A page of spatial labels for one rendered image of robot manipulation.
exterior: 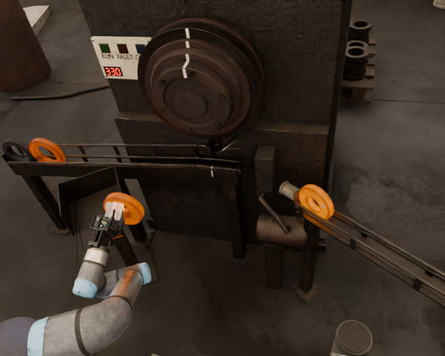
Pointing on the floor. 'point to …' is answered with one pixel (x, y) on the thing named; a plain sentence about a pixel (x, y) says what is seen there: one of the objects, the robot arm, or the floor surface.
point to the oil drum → (12, 48)
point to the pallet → (359, 63)
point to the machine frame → (140, 121)
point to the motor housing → (271, 245)
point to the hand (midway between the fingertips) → (119, 201)
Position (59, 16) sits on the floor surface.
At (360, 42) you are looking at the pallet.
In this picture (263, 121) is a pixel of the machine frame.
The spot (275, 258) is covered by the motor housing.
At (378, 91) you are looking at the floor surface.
